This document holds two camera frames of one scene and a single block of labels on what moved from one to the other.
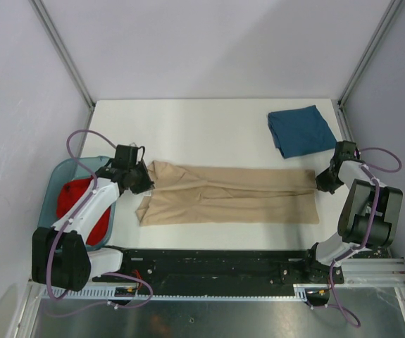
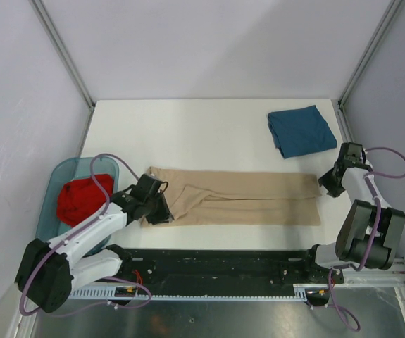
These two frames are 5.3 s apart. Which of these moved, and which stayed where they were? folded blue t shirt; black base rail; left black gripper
Moved: left black gripper
Stayed: black base rail; folded blue t shirt
